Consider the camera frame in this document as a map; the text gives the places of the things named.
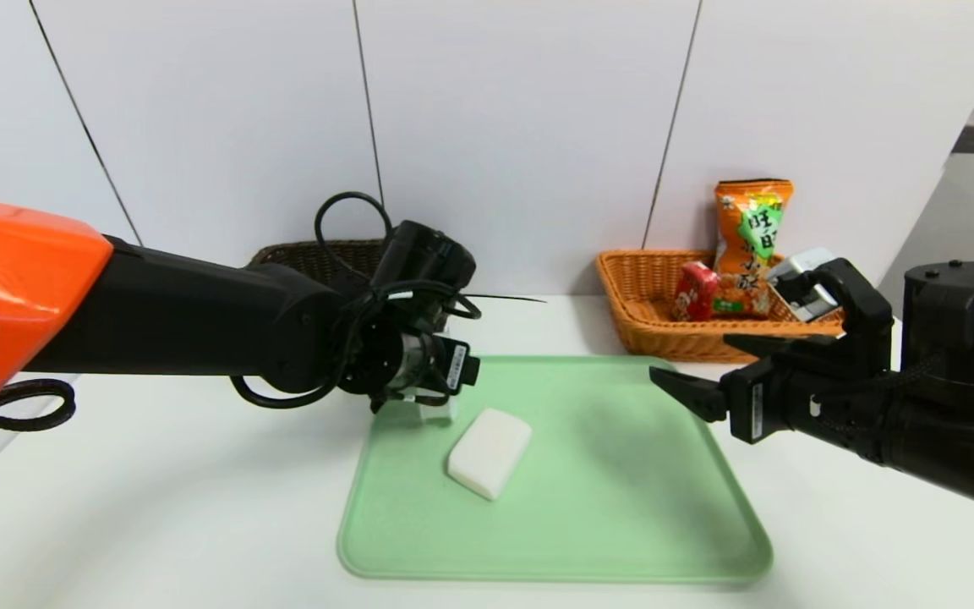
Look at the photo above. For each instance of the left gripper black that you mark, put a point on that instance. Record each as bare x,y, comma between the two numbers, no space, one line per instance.
458,365

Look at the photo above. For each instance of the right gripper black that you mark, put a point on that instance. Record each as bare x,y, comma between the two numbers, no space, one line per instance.
753,409

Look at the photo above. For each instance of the white tape roll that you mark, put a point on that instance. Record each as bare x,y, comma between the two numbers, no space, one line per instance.
440,413

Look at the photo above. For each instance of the small red snack pack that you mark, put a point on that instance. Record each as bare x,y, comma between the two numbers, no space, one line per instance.
694,292

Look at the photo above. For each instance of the orange snack bag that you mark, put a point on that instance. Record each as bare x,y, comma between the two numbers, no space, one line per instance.
749,228

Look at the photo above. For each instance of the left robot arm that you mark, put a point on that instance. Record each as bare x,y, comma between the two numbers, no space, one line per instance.
157,313

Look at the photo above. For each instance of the orange wicker basket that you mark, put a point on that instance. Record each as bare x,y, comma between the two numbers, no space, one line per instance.
639,304

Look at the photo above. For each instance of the dark brown wicker basket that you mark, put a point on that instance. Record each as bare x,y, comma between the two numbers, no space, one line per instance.
309,252

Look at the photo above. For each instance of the white soap bar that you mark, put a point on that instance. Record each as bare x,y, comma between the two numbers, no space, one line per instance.
491,452

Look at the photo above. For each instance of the green plastic tray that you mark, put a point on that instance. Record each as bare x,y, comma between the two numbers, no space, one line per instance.
555,524

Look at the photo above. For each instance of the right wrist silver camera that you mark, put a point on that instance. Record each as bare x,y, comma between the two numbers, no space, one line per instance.
800,262

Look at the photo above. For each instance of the right camera black mount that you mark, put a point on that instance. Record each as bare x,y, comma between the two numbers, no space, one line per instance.
863,313

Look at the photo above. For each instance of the dark wall plate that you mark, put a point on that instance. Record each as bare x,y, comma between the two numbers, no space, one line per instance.
969,140

